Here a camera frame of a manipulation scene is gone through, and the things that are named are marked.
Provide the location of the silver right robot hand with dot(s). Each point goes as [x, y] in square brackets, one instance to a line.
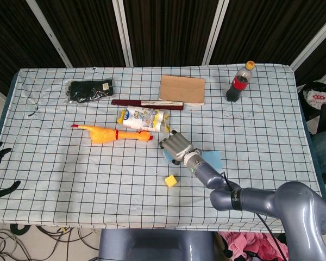
[179, 146]

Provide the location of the blue sponge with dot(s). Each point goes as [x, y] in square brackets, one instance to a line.
[168, 157]

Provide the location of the small yellow foam cube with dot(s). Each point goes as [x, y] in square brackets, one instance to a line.
[170, 181]

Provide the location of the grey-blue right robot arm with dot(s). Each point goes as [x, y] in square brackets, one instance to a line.
[301, 201]

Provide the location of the large blue foam cube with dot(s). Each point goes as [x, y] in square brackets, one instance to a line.
[213, 160]

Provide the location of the white snack bag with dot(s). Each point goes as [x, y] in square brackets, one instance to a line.
[141, 119]

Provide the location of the brown paper notebook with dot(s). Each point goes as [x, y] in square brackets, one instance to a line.
[182, 89]

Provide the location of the dark red flat box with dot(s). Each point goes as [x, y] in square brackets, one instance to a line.
[125, 102]

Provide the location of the checkered light blue tablecloth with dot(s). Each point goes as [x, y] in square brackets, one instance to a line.
[70, 176]

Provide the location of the yellow rubber chicken toy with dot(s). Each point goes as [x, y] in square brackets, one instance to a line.
[100, 134]

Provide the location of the cola bottle yellow cap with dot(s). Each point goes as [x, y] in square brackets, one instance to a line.
[237, 84]

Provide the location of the grey-blue robot torso base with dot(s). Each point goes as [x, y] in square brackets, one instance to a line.
[152, 244]

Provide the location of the black gloves in bag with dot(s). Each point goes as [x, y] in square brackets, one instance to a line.
[89, 89]

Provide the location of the pink cloth pile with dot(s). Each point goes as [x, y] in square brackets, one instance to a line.
[241, 242]

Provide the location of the white bag red print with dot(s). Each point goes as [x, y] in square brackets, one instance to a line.
[316, 98]

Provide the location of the white partition post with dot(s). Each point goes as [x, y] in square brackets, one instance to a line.
[122, 32]
[49, 32]
[312, 46]
[214, 32]

